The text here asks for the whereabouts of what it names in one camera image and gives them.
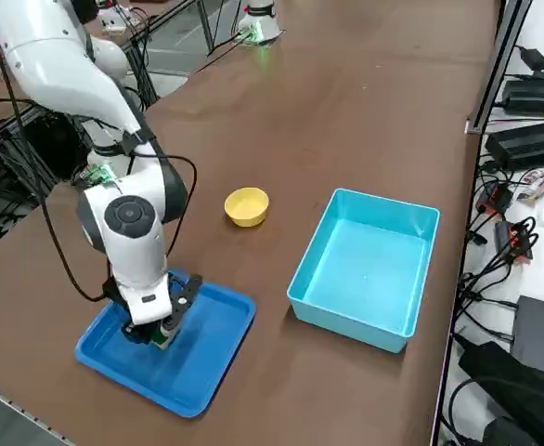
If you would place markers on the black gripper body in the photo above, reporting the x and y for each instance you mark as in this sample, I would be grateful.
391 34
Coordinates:
114 297

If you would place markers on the green and yellow sponge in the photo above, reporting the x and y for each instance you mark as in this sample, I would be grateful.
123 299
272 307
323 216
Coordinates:
163 342

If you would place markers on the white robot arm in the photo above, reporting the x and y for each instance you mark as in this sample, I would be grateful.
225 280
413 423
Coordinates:
262 23
133 251

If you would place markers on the dark blue tray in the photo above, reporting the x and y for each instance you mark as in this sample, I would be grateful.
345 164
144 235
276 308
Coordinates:
207 353

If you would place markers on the yellow bowl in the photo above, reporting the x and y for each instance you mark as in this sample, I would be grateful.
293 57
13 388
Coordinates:
246 206

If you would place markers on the black equipment rack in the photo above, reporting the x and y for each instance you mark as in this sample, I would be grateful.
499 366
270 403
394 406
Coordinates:
49 144

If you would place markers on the light blue bin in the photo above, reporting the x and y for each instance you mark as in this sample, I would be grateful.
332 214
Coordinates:
369 269

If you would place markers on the white box device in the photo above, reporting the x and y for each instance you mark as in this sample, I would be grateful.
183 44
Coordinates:
114 21

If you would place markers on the black device orange plugs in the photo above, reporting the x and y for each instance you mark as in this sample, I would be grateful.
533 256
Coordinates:
504 237

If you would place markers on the red and black device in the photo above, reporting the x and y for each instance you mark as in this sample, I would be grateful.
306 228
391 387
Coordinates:
497 197

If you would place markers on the flat black box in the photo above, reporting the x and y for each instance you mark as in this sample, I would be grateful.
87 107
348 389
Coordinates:
543 334

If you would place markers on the long black power supply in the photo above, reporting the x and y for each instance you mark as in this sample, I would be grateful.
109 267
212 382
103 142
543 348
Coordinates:
527 144
536 95

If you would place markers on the small black power adapter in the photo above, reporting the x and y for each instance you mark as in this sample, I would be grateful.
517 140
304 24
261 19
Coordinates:
534 58

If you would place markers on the aluminium table frame rail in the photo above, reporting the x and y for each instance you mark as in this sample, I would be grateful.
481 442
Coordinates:
21 412

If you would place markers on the aluminium frame post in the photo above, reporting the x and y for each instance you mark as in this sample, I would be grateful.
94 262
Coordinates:
492 79

